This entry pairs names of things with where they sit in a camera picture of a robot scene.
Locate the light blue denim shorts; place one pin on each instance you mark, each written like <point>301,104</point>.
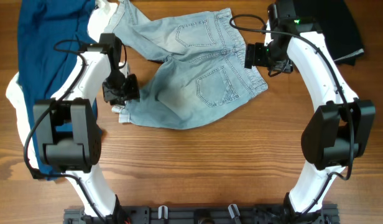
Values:
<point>201,77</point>

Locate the folded black garment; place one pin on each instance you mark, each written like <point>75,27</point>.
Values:
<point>342,36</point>

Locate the dark blue shirt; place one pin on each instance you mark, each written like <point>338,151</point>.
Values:
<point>48,34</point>

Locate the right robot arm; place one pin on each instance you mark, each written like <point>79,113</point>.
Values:
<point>340,126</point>

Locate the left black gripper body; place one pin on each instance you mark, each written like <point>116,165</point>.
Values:
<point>120,88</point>

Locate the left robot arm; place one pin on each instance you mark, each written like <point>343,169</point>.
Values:
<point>68,137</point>

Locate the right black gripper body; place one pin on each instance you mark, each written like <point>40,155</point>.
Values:
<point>250,56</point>

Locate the white garment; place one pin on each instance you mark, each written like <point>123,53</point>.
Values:
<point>99,19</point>

